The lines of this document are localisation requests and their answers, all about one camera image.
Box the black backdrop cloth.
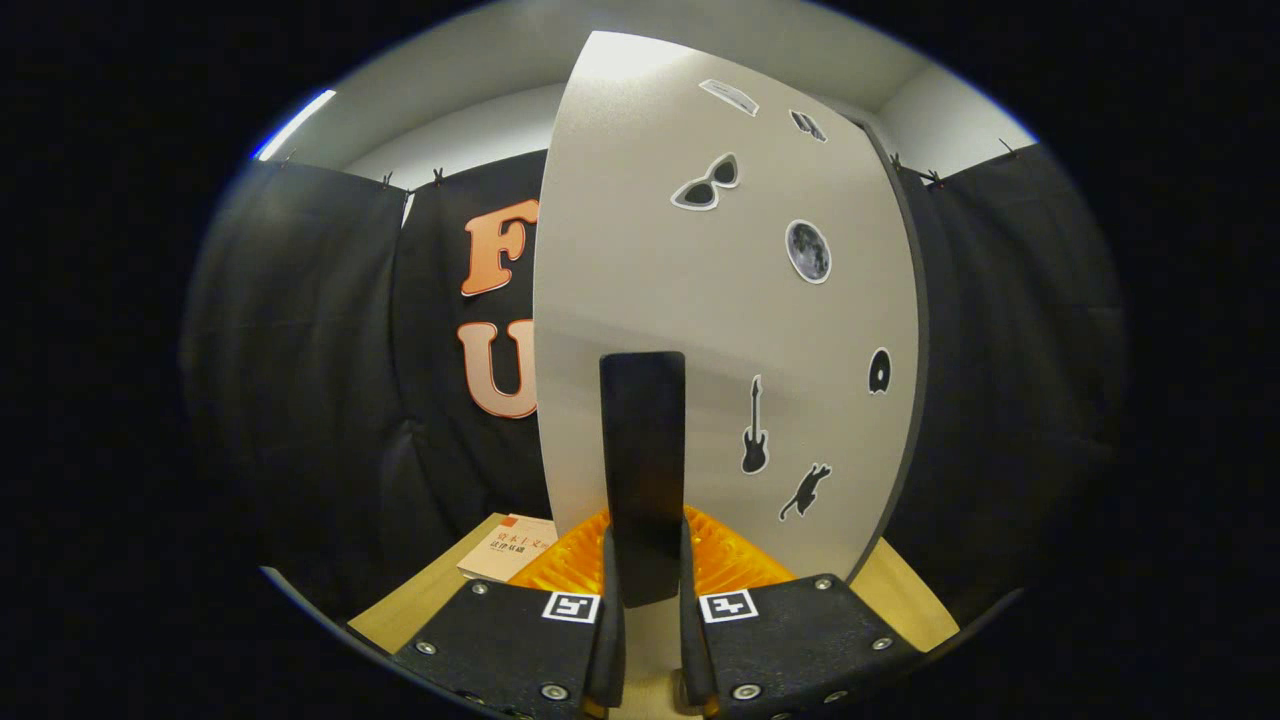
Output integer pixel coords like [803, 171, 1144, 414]
[180, 140, 1126, 626]

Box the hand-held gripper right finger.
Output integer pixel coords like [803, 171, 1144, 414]
[680, 505, 923, 719]

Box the beige shoe cabinet door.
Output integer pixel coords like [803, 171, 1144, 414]
[532, 30, 921, 601]

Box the beige orange cover book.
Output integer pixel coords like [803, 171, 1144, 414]
[457, 514, 559, 584]

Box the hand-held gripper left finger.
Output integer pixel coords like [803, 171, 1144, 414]
[392, 505, 626, 719]

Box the black door handle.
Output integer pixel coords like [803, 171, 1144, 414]
[599, 351, 688, 609]

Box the long ceiling light strip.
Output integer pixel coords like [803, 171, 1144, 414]
[250, 88, 338, 161]

